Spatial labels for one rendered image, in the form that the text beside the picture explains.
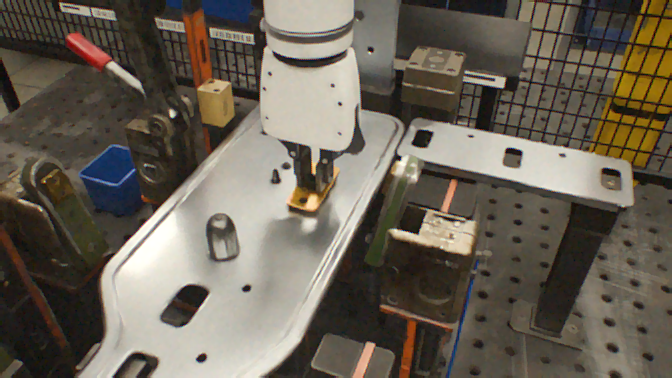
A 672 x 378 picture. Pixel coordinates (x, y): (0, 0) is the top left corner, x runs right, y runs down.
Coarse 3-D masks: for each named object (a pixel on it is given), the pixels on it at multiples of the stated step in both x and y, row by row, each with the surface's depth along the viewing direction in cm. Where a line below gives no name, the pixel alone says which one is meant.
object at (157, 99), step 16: (112, 0) 57; (128, 0) 57; (144, 0) 56; (160, 0) 57; (128, 16) 57; (144, 16) 60; (128, 32) 59; (144, 32) 61; (128, 48) 60; (144, 48) 60; (160, 48) 62; (144, 64) 61; (160, 64) 63; (144, 80) 62; (160, 80) 64; (160, 96) 63; (176, 96) 66; (160, 112) 64
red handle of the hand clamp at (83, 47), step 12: (72, 36) 64; (84, 36) 65; (72, 48) 64; (84, 48) 64; (96, 48) 65; (96, 60) 64; (108, 60) 65; (108, 72) 65; (120, 72) 65; (120, 84) 65; (132, 84) 65; (144, 96) 65; (168, 108) 66
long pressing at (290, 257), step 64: (256, 128) 75; (384, 128) 75; (192, 192) 65; (256, 192) 65; (128, 256) 57; (192, 256) 57; (256, 256) 57; (320, 256) 57; (128, 320) 50; (192, 320) 51; (256, 320) 51
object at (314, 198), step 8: (312, 168) 67; (336, 168) 67; (312, 176) 64; (336, 176) 66; (304, 184) 64; (312, 184) 64; (328, 184) 65; (296, 192) 64; (304, 192) 64; (312, 192) 64; (288, 200) 62; (296, 200) 62; (312, 200) 62; (320, 200) 62; (304, 208) 62; (312, 208) 61
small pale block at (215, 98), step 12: (204, 84) 72; (216, 84) 72; (228, 84) 72; (204, 96) 71; (216, 96) 70; (228, 96) 73; (204, 108) 72; (216, 108) 72; (228, 108) 73; (204, 120) 74; (216, 120) 73; (228, 120) 74; (216, 132) 75; (228, 132) 76; (216, 144) 76
